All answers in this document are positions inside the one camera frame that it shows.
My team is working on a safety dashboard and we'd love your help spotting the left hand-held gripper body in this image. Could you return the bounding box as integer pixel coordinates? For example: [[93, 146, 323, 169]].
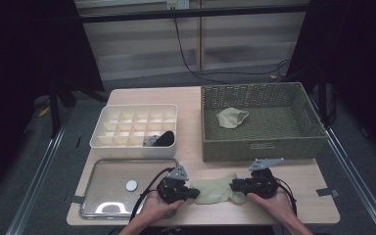
[[156, 164, 190, 205]]

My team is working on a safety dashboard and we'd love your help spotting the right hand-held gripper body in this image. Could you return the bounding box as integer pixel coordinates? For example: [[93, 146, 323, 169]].
[[247, 157, 286, 200]]

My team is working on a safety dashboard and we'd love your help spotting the cream sock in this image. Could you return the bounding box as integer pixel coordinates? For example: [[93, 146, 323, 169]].
[[191, 173, 248, 206], [215, 107, 250, 129]]

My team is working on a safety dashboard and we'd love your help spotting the green woven basket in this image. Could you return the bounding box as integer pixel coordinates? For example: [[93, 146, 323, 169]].
[[201, 81, 329, 163]]

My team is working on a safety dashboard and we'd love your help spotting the black sock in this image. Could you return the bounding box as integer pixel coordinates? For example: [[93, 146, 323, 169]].
[[155, 130, 176, 148]]

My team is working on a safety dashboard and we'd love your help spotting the grey sock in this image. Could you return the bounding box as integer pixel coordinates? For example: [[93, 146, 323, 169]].
[[142, 134, 161, 147]]

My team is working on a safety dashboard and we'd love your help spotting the clear plastic lid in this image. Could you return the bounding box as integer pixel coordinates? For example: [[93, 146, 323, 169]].
[[78, 158, 180, 220]]

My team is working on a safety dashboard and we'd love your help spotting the white divided storage box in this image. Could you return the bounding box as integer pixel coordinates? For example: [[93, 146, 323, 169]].
[[89, 103, 179, 160]]

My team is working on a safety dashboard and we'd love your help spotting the person's right hand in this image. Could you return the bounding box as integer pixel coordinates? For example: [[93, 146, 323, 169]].
[[248, 190, 298, 223]]

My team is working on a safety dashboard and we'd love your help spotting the person's left hand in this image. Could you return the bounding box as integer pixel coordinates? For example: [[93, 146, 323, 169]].
[[136, 190, 186, 225]]

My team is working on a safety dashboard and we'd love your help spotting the grey tape strip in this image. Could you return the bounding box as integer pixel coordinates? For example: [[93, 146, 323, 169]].
[[316, 187, 341, 198], [66, 195, 85, 205]]

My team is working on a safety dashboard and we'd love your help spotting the black metal stand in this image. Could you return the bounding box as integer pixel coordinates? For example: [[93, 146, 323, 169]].
[[48, 79, 76, 139], [317, 72, 329, 125]]

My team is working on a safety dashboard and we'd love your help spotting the black curtain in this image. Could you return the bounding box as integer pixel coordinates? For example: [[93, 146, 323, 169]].
[[0, 0, 106, 200], [290, 0, 376, 165]]

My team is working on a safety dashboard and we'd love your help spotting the black horizontal bar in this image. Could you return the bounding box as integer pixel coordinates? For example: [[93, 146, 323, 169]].
[[77, 3, 311, 24]]

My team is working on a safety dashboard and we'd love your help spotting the left hand-held gripper cable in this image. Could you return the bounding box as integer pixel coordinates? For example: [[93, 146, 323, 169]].
[[129, 166, 174, 221]]

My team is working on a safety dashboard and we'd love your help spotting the hand-held gripper cable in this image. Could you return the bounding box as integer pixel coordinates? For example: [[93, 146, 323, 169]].
[[129, 166, 174, 221], [273, 177, 298, 216]]

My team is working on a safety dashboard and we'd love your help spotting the right hand-held gripper cable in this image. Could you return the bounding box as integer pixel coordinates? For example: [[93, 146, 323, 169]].
[[273, 177, 298, 216]]

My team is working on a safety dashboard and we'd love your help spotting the metal floor rail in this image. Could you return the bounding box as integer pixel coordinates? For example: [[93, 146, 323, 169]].
[[4, 125, 68, 235], [309, 97, 376, 235]]

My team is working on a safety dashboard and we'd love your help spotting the black wall cable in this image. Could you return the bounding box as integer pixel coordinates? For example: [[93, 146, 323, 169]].
[[172, 18, 292, 85]]

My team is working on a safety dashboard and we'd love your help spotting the wall power outlet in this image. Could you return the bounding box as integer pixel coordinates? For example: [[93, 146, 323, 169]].
[[165, 0, 190, 10]]

